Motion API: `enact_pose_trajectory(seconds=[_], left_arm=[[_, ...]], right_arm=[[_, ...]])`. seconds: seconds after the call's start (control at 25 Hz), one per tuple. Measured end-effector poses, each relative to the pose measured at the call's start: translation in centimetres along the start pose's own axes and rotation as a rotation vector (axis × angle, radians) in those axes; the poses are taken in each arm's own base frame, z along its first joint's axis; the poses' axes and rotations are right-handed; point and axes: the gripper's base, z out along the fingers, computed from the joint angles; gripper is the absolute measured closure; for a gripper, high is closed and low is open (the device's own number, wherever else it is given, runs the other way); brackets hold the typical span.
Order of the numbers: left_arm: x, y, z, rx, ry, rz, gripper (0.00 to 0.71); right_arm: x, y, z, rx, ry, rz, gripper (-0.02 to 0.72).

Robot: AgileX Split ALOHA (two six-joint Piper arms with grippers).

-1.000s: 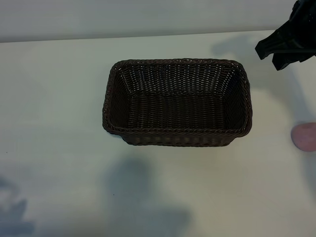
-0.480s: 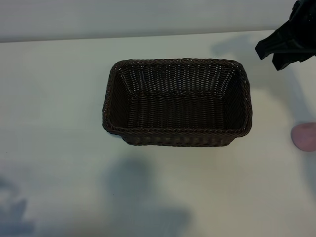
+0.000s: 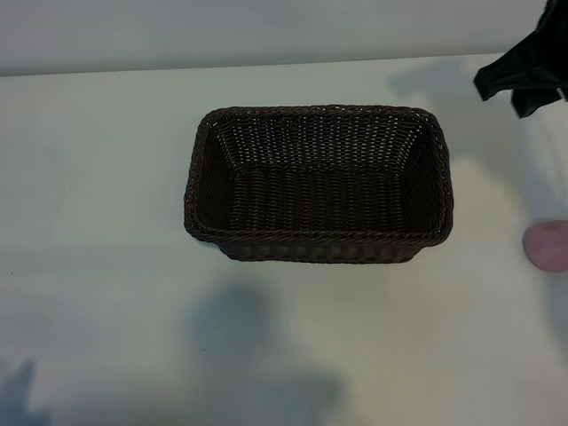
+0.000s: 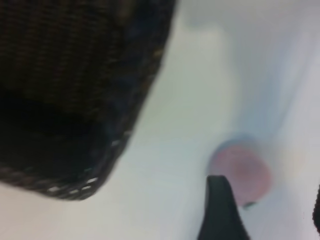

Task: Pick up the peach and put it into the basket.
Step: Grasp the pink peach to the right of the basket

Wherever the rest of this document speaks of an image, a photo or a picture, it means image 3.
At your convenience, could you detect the pink peach with green leaf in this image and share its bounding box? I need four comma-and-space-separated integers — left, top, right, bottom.
522, 220, 568, 272

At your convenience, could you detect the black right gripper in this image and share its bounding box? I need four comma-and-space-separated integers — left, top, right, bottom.
472, 0, 568, 120

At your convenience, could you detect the dark brown woven wicker basket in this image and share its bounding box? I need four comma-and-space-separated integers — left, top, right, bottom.
181, 104, 456, 265

